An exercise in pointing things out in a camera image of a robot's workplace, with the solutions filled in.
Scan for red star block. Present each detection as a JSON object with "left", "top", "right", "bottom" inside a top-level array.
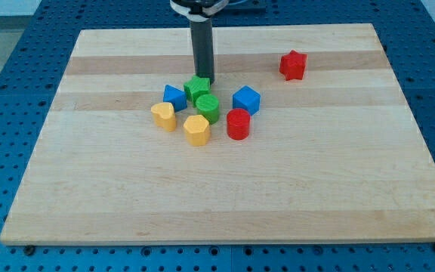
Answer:
[{"left": 279, "top": 50, "right": 307, "bottom": 81}]

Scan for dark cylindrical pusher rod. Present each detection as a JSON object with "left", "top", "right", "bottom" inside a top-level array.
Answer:
[{"left": 190, "top": 18, "right": 214, "bottom": 84}]

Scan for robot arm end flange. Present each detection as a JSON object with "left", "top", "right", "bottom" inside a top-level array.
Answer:
[{"left": 169, "top": 0, "right": 229, "bottom": 23}]

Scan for blue cube block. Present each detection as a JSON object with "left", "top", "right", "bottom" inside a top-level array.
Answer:
[{"left": 232, "top": 85, "right": 261, "bottom": 116}]

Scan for green star block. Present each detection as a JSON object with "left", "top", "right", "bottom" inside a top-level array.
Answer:
[{"left": 184, "top": 75, "right": 211, "bottom": 106}]

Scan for yellow hexagon block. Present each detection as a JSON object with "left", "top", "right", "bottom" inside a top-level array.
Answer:
[{"left": 183, "top": 115, "right": 211, "bottom": 147}]

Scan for red cylinder block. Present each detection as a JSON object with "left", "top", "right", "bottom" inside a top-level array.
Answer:
[{"left": 227, "top": 108, "right": 251, "bottom": 141}]

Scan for green cylinder block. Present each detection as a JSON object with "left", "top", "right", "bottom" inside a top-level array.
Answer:
[{"left": 196, "top": 94, "right": 220, "bottom": 125}]

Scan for blue triangle block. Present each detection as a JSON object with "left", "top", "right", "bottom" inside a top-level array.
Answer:
[{"left": 162, "top": 85, "right": 187, "bottom": 112}]

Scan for yellow heart block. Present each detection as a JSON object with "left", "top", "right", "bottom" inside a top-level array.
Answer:
[{"left": 150, "top": 102, "right": 177, "bottom": 132}]

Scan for wooden board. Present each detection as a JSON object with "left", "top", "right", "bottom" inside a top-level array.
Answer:
[{"left": 0, "top": 23, "right": 435, "bottom": 246}]

